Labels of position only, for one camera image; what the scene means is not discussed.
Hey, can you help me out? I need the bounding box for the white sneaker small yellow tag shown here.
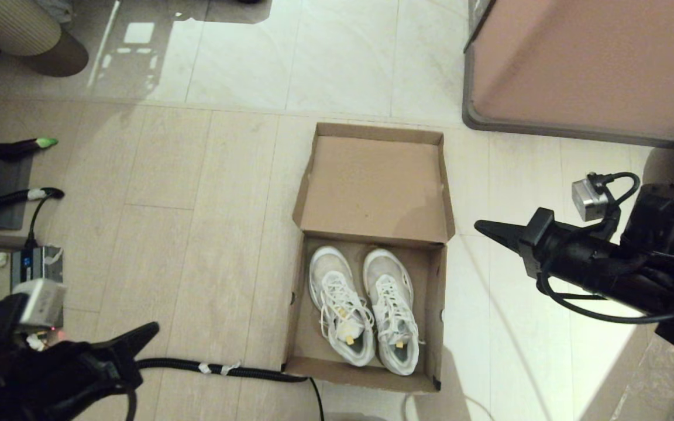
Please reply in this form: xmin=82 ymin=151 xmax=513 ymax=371
xmin=363 ymin=248 xmax=421 ymax=377

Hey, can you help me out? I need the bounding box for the brown cardboard shoe box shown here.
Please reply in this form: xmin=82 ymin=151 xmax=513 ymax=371
xmin=283 ymin=122 xmax=456 ymax=394

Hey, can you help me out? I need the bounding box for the white sneaker large yellow tag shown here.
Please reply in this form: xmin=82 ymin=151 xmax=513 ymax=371
xmin=308 ymin=245 xmax=377 ymax=368

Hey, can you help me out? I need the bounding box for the grey metal power inverter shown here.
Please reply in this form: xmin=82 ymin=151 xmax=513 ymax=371
xmin=10 ymin=245 xmax=64 ymax=293

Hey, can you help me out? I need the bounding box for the clear crinkled plastic sheet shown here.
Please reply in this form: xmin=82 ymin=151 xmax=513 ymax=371
xmin=582 ymin=333 xmax=674 ymax=421

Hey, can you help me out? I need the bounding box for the large pink cabinet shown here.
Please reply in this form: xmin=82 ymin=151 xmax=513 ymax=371
xmin=462 ymin=0 xmax=674 ymax=148

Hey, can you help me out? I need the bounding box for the black stick green tip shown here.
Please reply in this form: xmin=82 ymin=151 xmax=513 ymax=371
xmin=0 ymin=137 xmax=59 ymax=163

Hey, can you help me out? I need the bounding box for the beige ribbed round pouf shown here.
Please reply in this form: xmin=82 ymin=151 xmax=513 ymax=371
xmin=0 ymin=0 xmax=90 ymax=78

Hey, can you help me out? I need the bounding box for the black coiled cable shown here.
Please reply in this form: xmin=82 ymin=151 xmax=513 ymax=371
xmin=135 ymin=357 xmax=326 ymax=421

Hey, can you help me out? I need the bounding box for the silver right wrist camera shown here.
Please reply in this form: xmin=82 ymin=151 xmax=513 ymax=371
xmin=571 ymin=178 xmax=610 ymax=222

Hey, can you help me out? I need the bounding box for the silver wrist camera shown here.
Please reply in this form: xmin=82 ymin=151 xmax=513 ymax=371
xmin=12 ymin=279 xmax=68 ymax=329
xmin=571 ymin=178 xmax=610 ymax=222

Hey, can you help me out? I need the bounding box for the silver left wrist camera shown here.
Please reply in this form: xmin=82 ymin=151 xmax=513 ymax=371
xmin=12 ymin=279 xmax=68 ymax=329

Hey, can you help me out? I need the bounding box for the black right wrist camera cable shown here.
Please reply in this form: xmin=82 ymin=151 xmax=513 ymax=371
xmin=587 ymin=171 xmax=642 ymax=226

